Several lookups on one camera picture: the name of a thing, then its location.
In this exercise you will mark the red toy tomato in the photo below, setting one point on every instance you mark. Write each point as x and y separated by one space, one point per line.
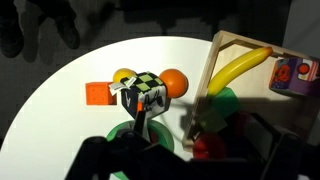
210 147

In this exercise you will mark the orange toy fruit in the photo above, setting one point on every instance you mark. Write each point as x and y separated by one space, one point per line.
175 82

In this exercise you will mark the orange block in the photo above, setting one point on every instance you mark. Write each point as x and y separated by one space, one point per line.
98 94

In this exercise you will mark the wooden crate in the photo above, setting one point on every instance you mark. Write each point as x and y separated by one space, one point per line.
205 90

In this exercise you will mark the yellow toy banana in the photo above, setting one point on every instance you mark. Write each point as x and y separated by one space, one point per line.
233 70

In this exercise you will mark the yellow toy lemon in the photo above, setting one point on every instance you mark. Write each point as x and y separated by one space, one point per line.
123 74

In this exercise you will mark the purple printed block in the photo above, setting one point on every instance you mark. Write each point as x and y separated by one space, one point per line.
293 78

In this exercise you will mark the green bowl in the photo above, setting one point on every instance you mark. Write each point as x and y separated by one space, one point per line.
165 136

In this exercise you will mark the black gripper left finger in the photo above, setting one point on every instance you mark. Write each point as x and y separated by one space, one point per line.
133 156

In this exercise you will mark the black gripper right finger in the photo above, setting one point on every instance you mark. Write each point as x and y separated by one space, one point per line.
285 156

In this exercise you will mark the light green block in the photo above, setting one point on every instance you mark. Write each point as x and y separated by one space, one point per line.
211 122

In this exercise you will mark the checkered soft cube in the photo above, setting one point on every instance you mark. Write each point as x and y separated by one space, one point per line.
146 95

